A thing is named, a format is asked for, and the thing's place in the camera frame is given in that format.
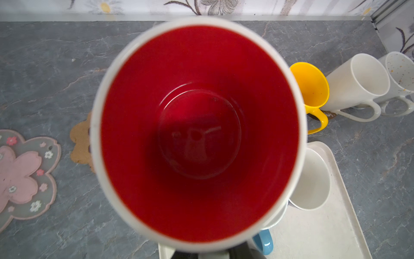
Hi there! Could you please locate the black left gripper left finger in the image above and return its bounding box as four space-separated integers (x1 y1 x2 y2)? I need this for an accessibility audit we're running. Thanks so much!
171 250 198 259

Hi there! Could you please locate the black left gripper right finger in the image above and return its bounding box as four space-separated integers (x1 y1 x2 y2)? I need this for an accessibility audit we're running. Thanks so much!
228 242 254 259

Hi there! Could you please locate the red inside white mug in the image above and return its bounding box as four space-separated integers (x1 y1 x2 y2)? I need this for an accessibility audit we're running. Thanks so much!
90 16 307 253

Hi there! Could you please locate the cork paw print coaster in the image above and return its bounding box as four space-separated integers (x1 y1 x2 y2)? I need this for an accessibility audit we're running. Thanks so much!
70 112 95 173

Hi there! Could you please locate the pink flower shaped coaster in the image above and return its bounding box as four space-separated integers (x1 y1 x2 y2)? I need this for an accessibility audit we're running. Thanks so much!
1 129 61 231

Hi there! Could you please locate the yellow mug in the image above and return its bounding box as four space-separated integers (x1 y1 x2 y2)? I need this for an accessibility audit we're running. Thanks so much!
290 62 330 134

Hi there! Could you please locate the light blue mug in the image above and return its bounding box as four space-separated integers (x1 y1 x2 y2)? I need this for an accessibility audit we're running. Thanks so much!
252 203 289 255

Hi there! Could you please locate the white grey small mug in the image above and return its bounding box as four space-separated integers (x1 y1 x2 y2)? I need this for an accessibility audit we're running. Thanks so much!
289 147 331 211

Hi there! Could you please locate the beige plastic tray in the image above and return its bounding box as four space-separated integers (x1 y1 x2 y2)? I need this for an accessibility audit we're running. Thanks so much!
157 141 373 259

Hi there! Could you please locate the aluminium corner post right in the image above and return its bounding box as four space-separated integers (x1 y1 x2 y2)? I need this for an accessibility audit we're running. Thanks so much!
371 0 411 23

